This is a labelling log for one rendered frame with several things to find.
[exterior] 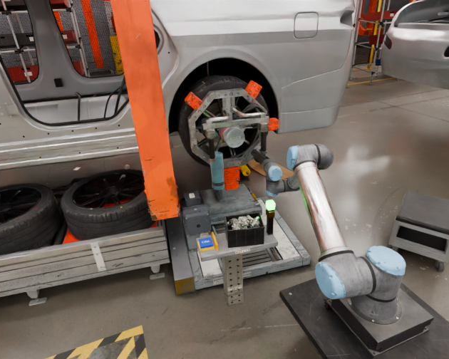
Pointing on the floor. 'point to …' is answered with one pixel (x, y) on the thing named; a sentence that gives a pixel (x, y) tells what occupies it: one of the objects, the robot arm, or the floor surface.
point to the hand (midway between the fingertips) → (255, 152)
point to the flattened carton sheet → (265, 172)
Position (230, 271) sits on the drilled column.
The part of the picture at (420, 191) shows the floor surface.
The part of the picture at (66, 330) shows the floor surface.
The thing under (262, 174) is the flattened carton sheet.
